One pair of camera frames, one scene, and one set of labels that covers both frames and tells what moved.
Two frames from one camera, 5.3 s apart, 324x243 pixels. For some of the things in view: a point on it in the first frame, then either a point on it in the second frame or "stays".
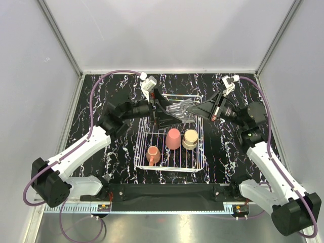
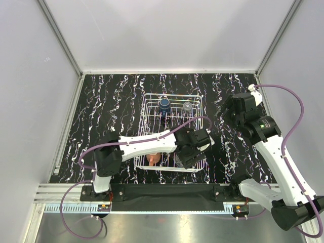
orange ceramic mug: (153, 155) stays
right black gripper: (217, 101) to (230, 106)
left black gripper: (163, 119) to (188, 161)
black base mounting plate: (168, 197) stays
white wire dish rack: (179, 147) stays
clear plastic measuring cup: (179, 110) to (177, 162)
